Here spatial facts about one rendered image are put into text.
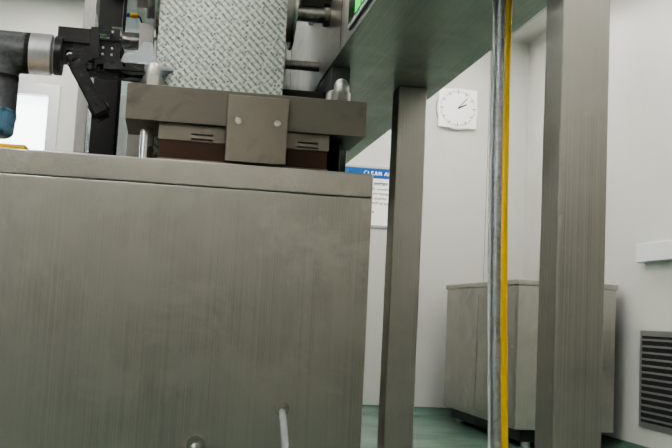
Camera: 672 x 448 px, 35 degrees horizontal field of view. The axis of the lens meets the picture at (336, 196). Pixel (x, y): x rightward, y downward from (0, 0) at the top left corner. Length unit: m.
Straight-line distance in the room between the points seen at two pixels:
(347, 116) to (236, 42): 0.31
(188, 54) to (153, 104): 0.25
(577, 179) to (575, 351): 0.20
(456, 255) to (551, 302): 6.55
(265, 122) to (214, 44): 0.29
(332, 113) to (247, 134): 0.15
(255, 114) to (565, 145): 0.65
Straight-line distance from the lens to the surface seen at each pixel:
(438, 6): 1.63
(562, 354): 1.24
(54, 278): 1.68
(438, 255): 7.76
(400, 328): 2.11
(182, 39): 1.99
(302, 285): 1.68
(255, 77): 1.98
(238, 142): 1.73
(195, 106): 1.76
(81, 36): 1.98
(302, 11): 2.07
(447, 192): 7.81
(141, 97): 1.76
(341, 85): 1.82
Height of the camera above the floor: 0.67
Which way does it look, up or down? 7 degrees up
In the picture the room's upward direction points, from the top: 3 degrees clockwise
